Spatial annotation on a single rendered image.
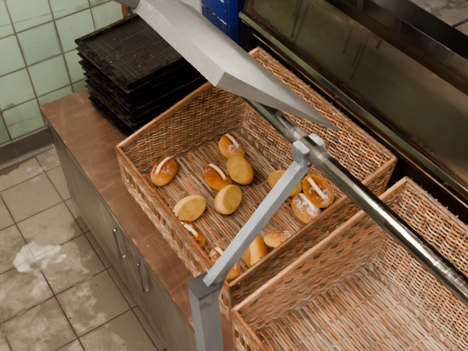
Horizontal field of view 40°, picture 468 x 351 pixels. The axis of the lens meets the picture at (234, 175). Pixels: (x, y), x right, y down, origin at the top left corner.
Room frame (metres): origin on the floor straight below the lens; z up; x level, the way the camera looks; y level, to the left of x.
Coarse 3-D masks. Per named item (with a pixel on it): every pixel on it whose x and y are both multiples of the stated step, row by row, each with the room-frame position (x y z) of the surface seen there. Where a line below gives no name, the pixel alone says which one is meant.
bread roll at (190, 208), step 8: (184, 200) 1.11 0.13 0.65; (192, 200) 1.11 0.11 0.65; (200, 200) 1.11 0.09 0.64; (176, 208) 1.09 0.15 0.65; (184, 208) 1.09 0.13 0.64; (192, 208) 1.09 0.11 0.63; (200, 208) 1.10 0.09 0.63; (176, 216) 1.07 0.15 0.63; (184, 216) 1.07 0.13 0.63; (192, 216) 1.08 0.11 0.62
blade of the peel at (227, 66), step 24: (144, 0) 0.99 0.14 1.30; (168, 0) 1.27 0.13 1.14; (168, 24) 0.91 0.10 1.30; (192, 24) 1.14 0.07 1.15; (192, 48) 0.85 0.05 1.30; (216, 48) 1.04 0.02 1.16; (240, 48) 1.18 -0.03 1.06; (216, 72) 0.78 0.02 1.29; (240, 72) 0.94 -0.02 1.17; (264, 72) 1.06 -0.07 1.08; (264, 96) 0.81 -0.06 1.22; (288, 96) 0.96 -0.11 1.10; (312, 120) 0.87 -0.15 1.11
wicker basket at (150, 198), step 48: (192, 96) 1.36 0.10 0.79; (144, 144) 1.28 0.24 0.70; (192, 144) 1.35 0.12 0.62; (288, 144) 1.28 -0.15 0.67; (336, 144) 1.16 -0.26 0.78; (144, 192) 1.12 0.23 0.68; (192, 192) 1.19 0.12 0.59; (336, 192) 1.10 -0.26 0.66; (192, 240) 0.91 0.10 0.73; (288, 240) 0.86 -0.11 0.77; (240, 288) 0.79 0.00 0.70
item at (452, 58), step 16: (352, 0) 1.20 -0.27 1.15; (368, 0) 1.16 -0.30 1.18; (384, 0) 1.15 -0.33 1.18; (400, 0) 1.15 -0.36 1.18; (384, 16) 1.12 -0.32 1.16; (400, 16) 1.09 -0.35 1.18; (416, 16) 1.09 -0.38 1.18; (432, 16) 1.08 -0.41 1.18; (400, 32) 1.08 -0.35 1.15; (416, 32) 1.04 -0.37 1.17; (432, 32) 1.03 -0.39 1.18; (448, 32) 1.03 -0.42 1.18; (432, 48) 1.00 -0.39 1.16; (448, 48) 0.98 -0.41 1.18; (464, 48) 0.97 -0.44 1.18; (448, 64) 0.97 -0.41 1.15; (464, 64) 0.94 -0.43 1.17
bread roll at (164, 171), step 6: (162, 162) 1.26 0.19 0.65; (168, 162) 1.26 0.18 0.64; (174, 162) 1.27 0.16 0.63; (156, 168) 1.24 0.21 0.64; (162, 168) 1.24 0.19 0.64; (168, 168) 1.24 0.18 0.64; (174, 168) 1.25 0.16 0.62; (150, 174) 1.24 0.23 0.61; (156, 174) 1.22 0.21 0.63; (162, 174) 1.22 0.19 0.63; (168, 174) 1.23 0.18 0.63; (174, 174) 1.24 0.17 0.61; (156, 180) 1.21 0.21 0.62; (162, 180) 1.21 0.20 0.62; (168, 180) 1.22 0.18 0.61
